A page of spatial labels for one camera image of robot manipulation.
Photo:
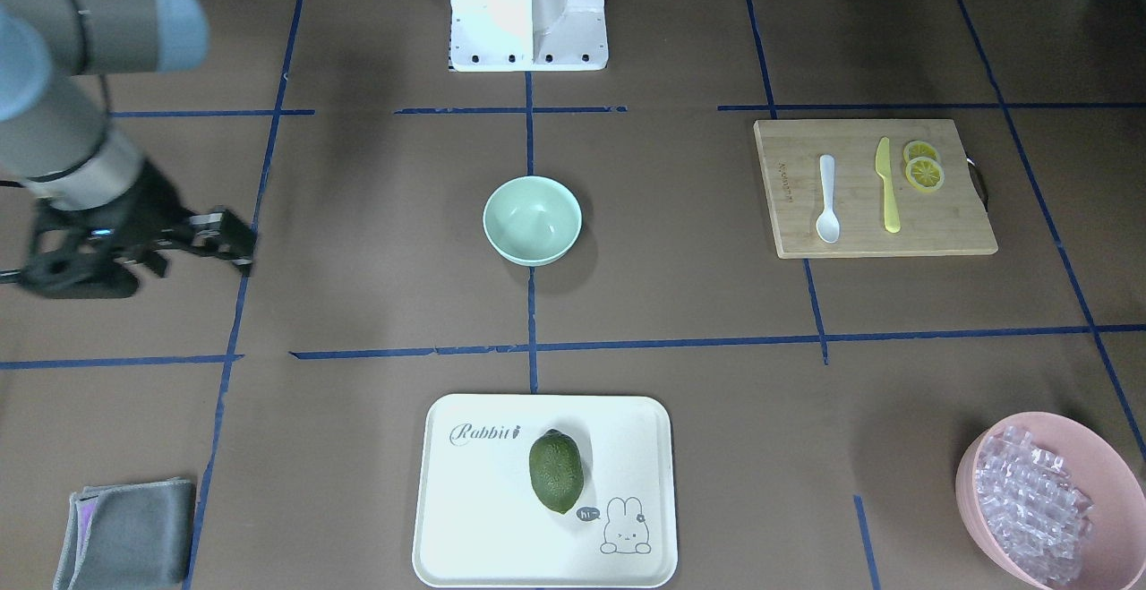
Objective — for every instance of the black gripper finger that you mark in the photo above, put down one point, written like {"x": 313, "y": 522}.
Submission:
{"x": 219, "y": 234}

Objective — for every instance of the white camera pole mount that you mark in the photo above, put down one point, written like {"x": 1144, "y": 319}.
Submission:
{"x": 519, "y": 36}

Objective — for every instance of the yellow plastic knife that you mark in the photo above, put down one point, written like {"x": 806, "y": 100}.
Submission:
{"x": 882, "y": 164}

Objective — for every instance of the cream rabbit tray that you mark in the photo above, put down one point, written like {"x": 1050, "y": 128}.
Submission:
{"x": 479, "y": 524}

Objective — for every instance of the folded grey cloth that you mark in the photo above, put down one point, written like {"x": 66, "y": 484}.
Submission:
{"x": 128, "y": 536}

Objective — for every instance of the mint green bowl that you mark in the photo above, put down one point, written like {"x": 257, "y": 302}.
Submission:
{"x": 532, "y": 220}

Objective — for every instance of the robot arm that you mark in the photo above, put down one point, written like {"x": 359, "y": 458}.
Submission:
{"x": 57, "y": 143}

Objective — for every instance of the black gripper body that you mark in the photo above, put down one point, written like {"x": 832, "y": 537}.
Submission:
{"x": 153, "y": 202}

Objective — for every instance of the white plastic spoon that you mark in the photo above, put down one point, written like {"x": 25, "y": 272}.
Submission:
{"x": 827, "y": 225}

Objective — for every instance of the green avocado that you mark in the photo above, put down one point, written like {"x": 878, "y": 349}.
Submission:
{"x": 556, "y": 472}

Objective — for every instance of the lemon slice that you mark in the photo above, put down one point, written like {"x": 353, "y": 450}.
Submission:
{"x": 920, "y": 149}
{"x": 924, "y": 174}

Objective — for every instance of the pink bowl of ice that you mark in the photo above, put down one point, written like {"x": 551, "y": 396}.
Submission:
{"x": 1053, "y": 504}

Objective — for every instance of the wooden cutting board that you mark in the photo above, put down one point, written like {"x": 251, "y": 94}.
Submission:
{"x": 949, "y": 222}

